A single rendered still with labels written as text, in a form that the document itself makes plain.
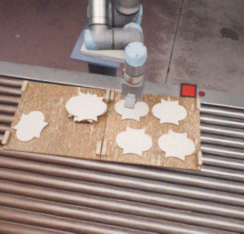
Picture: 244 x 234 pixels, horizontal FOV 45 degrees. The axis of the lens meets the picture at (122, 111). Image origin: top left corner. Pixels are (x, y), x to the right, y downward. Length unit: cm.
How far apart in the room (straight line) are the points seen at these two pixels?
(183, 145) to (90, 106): 43
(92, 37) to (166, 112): 48
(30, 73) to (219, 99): 93
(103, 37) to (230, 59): 200
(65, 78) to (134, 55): 56
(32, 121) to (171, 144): 61
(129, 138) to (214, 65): 175
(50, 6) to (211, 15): 166
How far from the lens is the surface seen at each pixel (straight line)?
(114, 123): 130
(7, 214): 125
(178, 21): 320
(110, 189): 121
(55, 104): 139
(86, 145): 126
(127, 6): 146
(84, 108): 129
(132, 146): 124
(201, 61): 286
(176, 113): 134
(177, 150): 126
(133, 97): 118
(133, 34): 111
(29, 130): 133
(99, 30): 111
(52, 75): 152
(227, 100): 149
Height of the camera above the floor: 207
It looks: 58 degrees down
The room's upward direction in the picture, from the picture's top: 1 degrees clockwise
